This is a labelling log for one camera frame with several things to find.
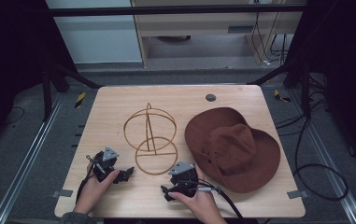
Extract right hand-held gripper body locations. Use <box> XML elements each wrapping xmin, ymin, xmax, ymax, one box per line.
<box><xmin>167</xmin><ymin>161</ymin><xmax>200</xmax><ymax>199</ymax></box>

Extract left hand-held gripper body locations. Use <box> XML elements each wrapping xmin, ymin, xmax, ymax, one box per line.
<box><xmin>86</xmin><ymin>146</ymin><xmax>121</xmax><ymax>183</ymax></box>

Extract gold wire hat stand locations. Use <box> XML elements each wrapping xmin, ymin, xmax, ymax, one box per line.
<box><xmin>122</xmin><ymin>102</ymin><xmax>179</xmax><ymax>176</ymax></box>

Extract brown felt hat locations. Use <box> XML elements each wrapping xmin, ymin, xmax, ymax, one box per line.
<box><xmin>184</xmin><ymin>106</ymin><xmax>282</xmax><ymax>194</ymax></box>

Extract person's left hand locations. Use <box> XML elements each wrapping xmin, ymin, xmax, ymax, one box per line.
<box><xmin>73</xmin><ymin>168</ymin><xmax>121</xmax><ymax>216</ymax></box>

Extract person's right hand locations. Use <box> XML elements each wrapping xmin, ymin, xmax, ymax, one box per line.
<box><xmin>167</xmin><ymin>163</ymin><xmax>228</xmax><ymax>224</ymax></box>

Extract yellow black tape strip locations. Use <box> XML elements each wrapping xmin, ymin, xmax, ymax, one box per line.
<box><xmin>273</xmin><ymin>89</ymin><xmax>292</xmax><ymax>104</ymax></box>
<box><xmin>74</xmin><ymin>91</ymin><xmax>87</xmax><ymax>109</ymax></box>

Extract black metal stand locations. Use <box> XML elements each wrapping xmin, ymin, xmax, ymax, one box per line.
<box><xmin>40</xmin><ymin>61</ymin><xmax>104</xmax><ymax>123</ymax></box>
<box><xmin>246</xmin><ymin>59</ymin><xmax>313</xmax><ymax>119</ymax></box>

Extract white cabinet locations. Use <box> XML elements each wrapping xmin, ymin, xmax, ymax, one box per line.
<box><xmin>45</xmin><ymin>0</ymin><xmax>143</xmax><ymax>65</ymax></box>

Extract black curtain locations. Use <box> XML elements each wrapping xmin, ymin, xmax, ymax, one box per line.
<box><xmin>0</xmin><ymin>0</ymin><xmax>78</xmax><ymax>160</ymax></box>
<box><xmin>286</xmin><ymin>0</ymin><xmax>356</xmax><ymax>175</ymax></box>

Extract light wooden desk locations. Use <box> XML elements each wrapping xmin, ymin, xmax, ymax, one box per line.
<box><xmin>130</xmin><ymin>0</ymin><xmax>308</xmax><ymax>68</ymax></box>

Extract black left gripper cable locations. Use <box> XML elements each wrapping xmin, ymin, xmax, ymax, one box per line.
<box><xmin>75</xmin><ymin>154</ymin><xmax>107</xmax><ymax>203</ymax></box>

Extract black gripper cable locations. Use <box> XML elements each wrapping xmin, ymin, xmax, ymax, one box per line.
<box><xmin>75</xmin><ymin>154</ymin><xmax>107</xmax><ymax>203</ymax></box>
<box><xmin>178</xmin><ymin>178</ymin><xmax>246</xmax><ymax>220</ymax></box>

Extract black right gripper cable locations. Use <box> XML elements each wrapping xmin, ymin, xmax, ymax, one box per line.
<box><xmin>178</xmin><ymin>178</ymin><xmax>246</xmax><ymax>220</ymax></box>

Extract grey table bracket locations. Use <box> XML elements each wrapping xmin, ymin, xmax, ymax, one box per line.
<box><xmin>286</xmin><ymin>189</ymin><xmax>309</xmax><ymax>200</ymax></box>
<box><xmin>50</xmin><ymin>189</ymin><xmax>74</xmax><ymax>199</ymax></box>

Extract aluminium floor rail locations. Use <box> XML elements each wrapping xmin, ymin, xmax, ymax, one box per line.
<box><xmin>287</xmin><ymin>89</ymin><xmax>356</xmax><ymax>224</ymax></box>
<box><xmin>0</xmin><ymin>92</ymin><xmax>65</xmax><ymax>224</ymax></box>

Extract thin black floor cable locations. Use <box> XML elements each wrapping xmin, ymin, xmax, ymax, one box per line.
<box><xmin>1</xmin><ymin>105</ymin><xmax>26</xmax><ymax>127</ymax></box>

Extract black looped floor cable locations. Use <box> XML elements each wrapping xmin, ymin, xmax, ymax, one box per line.
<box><xmin>274</xmin><ymin>88</ymin><xmax>350</xmax><ymax>203</ymax></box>

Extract hanging black desk cables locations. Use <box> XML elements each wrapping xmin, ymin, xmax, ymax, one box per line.
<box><xmin>250</xmin><ymin>11</ymin><xmax>290</xmax><ymax>67</ymax></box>

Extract black horizontal frame bar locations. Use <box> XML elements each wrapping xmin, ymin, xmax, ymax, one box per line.
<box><xmin>46</xmin><ymin>4</ymin><xmax>308</xmax><ymax>18</ymax></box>

